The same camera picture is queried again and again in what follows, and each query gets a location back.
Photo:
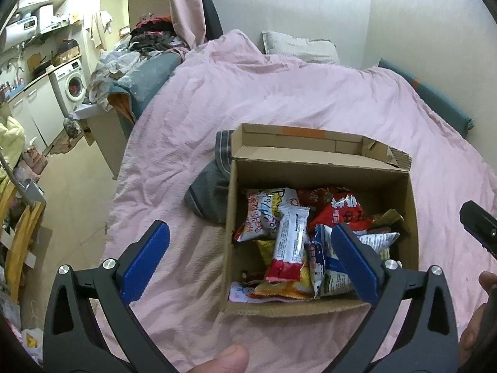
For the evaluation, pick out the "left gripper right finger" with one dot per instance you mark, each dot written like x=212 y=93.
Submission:
x=428 y=339

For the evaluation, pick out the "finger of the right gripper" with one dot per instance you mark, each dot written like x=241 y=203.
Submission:
x=480 y=224

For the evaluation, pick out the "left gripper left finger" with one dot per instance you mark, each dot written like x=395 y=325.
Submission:
x=73 y=341

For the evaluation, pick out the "yellow orange snack bag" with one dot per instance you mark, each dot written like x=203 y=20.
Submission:
x=295 y=290

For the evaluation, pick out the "white yellow red snack bag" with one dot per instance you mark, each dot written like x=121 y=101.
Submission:
x=263 y=217

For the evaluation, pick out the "person right hand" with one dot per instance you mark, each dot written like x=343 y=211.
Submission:
x=487 y=280

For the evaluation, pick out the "person left hand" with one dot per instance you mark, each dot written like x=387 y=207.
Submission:
x=234 y=359

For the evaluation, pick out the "blue white snack bag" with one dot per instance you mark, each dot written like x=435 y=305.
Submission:
x=327 y=274

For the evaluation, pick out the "wooden drying rack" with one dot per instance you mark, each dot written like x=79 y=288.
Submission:
x=24 y=231

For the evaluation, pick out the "teal bolster cushion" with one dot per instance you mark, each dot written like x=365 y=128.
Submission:
x=438 y=102

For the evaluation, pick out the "red white snack bar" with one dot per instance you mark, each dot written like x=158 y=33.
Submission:
x=287 y=259

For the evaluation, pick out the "pink red snack packet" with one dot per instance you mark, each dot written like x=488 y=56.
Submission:
x=242 y=294

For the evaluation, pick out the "brown cardboard box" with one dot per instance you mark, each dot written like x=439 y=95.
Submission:
x=271 y=157

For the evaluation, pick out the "grey folded garment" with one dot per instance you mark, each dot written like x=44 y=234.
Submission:
x=207 y=195

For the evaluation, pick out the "grey cat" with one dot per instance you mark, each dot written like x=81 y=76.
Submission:
x=71 y=127

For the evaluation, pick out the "beige storage cabinet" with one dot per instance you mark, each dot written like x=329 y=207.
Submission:
x=107 y=131

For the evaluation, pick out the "white kitchen cabinet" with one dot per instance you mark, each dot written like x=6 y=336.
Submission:
x=37 y=110

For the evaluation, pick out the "white fluffy pillow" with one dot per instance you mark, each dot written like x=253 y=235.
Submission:
x=321 y=51

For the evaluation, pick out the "white washing machine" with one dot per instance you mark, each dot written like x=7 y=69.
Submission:
x=69 y=85

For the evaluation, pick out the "pile of clothes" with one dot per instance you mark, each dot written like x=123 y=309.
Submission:
x=151 y=38

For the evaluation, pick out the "pink duvet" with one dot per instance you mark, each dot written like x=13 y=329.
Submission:
x=225 y=83

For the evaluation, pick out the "pink curtain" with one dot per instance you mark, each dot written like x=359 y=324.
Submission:
x=189 y=22

